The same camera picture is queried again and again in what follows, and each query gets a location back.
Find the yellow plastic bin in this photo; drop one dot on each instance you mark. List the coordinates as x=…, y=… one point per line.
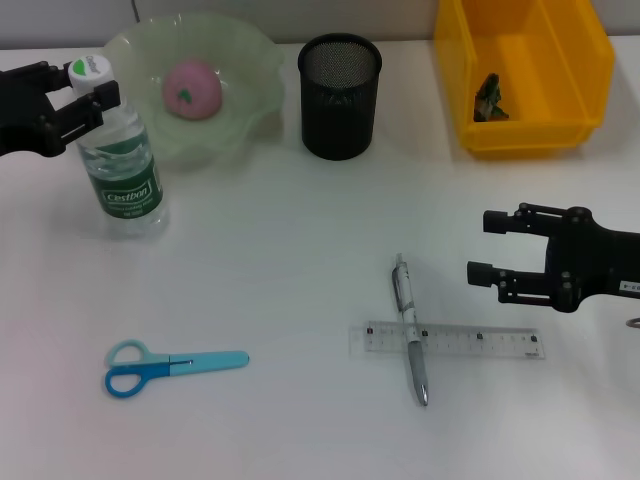
x=540, y=60

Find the pink peach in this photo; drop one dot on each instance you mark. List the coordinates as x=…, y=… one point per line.
x=200, y=100

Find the pale green glass fruit plate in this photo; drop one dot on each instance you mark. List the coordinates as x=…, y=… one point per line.
x=240, y=100

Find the clear water bottle green label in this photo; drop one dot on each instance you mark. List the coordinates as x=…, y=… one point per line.
x=127, y=195

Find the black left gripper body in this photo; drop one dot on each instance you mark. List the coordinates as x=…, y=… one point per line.
x=20, y=115

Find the black mesh pen holder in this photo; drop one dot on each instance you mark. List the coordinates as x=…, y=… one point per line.
x=337, y=120

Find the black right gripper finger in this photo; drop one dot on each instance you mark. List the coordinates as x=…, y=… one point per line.
x=495, y=222
x=480, y=273

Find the silver ballpoint pen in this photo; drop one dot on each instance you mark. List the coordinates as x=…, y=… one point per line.
x=417, y=365

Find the green plastic wrapper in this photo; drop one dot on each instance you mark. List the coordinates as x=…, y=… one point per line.
x=487, y=95

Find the blue scissors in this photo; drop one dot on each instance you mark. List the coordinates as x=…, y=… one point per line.
x=200, y=362

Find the clear plastic ruler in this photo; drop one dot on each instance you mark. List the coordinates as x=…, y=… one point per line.
x=475, y=342

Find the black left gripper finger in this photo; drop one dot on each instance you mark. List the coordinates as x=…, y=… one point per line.
x=55, y=75
x=107, y=95

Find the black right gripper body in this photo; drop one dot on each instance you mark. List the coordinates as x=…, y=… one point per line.
x=595, y=265

